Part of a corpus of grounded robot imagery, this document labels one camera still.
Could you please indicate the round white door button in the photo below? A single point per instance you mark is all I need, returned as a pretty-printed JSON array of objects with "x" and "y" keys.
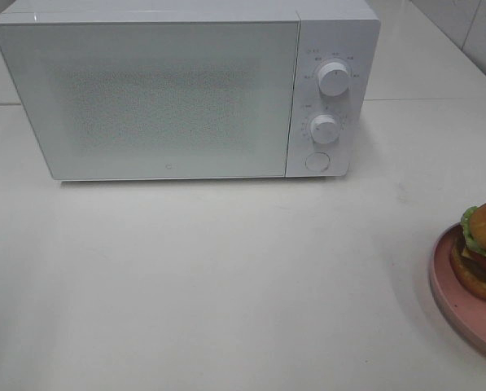
[{"x": 318, "y": 162}]

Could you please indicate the white timer knob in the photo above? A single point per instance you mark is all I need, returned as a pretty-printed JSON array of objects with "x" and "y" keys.
[{"x": 324, "y": 129}]

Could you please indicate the white microwave door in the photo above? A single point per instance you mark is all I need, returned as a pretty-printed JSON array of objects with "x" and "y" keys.
[{"x": 141, "y": 101}]

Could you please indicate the burger with lettuce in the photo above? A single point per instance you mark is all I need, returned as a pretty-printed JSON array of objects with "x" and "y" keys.
[{"x": 468, "y": 254}]

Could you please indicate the pink round plate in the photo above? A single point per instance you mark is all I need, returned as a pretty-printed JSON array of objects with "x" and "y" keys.
[{"x": 465, "y": 313}]

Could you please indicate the white upper power knob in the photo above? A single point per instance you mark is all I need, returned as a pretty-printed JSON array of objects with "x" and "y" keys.
[{"x": 333, "y": 77}]

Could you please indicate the white microwave oven body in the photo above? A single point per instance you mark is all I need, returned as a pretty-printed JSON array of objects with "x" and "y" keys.
[{"x": 346, "y": 30}]

